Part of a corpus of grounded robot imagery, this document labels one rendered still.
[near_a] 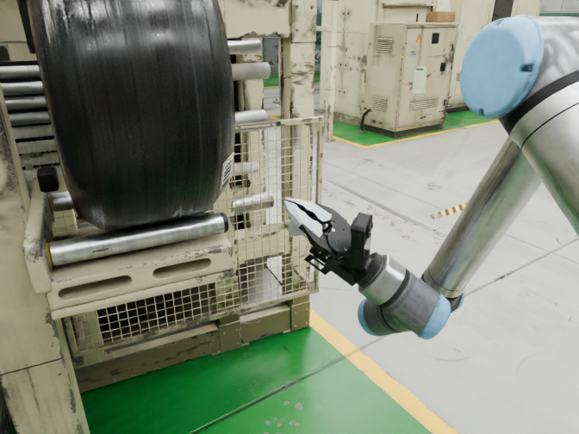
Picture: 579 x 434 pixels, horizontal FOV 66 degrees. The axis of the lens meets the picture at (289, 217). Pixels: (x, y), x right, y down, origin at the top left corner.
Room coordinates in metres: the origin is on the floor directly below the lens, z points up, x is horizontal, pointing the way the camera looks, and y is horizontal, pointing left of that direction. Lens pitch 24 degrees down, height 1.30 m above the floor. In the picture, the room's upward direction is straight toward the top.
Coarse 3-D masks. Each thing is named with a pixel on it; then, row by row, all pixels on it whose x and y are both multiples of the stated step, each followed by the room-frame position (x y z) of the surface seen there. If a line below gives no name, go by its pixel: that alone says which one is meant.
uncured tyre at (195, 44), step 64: (64, 0) 0.70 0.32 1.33; (128, 0) 0.73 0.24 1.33; (192, 0) 0.77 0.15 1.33; (64, 64) 0.66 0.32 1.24; (128, 64) 0.68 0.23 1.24; (192, 64) 0.72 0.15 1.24; (64, 128) 0.66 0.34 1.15; (128, 128) 0.67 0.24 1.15; (192, 128) 0.71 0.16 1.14; (128, 192) 0.69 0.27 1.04; (192, 192) 0.75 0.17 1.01
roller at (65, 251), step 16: (160, 224) 0.81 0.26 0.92; (176, 224) 0.82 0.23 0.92; (192, 224) 0.83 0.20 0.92; (208, 224) 0.84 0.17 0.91; (224, 224) 0.85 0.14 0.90; (64, 240) 0.74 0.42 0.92; (80, 240) 0.75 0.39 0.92; (96, 240) 0.75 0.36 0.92; (112, 240) 0.76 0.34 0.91; (128, 240) 0.77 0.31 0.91; (144, 240) 0.78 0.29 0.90; (160, 240) 0.79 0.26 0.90; (176, 240) 0.81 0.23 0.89; (48, 256) 0.71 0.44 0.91; (64, 256) 0.72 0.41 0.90; (80, 256) 0.73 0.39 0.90; (96, 256) 0.75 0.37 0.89
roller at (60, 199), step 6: (60, 192) 0.99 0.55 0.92; (66, 192) 0.99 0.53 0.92; (54, 198) 0.97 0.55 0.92; (60, 198) 0.98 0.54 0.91; (66, 198) 0.98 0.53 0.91; (54, 204) 0.96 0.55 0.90; (60, 204) 0.97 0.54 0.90; (66, 204) 0.98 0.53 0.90; (72, 204) 0.98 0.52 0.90; (60, 210) 0.98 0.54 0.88
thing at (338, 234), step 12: (324, 228) 0.78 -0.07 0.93; (336, 228) 0.74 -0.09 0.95; (348, 228) 0.75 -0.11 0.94; (336, 240) 0.72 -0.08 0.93; (348, 240) 0.73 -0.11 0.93; (312, 252) 0.75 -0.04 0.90; (324, 252) 0.73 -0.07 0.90; (336, 252) 0.71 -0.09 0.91; (348, 252) 0.71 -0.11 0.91; (312, 264) 0.74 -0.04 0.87; (324, 264) 0.73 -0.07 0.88; (336, 264) 0.71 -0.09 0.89; (348, 264) 0.73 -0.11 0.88; (372, 264) 0.71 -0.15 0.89; (348, 276) 0.74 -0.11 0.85; (360, 276) 0.72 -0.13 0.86; (372, 276) 0.70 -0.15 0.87
